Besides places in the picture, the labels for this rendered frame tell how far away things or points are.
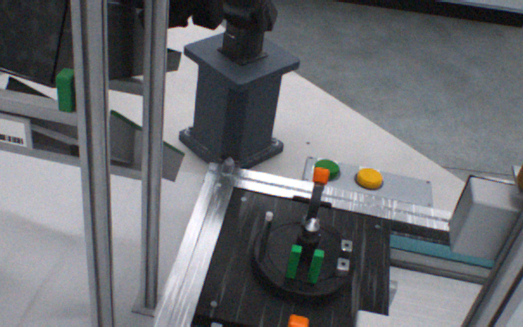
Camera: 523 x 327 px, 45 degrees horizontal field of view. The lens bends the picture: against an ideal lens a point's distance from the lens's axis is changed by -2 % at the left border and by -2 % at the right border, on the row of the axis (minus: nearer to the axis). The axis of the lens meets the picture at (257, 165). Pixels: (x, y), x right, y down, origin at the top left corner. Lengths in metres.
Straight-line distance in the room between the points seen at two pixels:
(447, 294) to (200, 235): 0.37
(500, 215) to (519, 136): 2.57
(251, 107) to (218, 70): 0.09
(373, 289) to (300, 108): 0.58
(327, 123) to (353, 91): 1.79
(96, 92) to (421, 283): 0.63
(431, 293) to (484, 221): 0.35
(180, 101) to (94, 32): 0.87
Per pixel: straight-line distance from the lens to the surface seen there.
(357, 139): 1.31
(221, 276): 0.84
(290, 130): 1.29
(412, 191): 1.06
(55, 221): 1.07
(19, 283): 0.99
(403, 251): 0.98
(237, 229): 0.90
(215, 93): 1.10
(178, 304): 0.83
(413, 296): 0.96
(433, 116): 3.11
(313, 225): 0.82
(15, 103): 0.54
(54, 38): 0.55
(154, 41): 0.66
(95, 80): 0.49
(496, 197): 0.63
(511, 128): 3.23
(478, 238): 0.65
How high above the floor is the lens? 1.61
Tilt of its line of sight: 39 degrees down
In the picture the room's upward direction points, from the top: 9 degrees clockwise
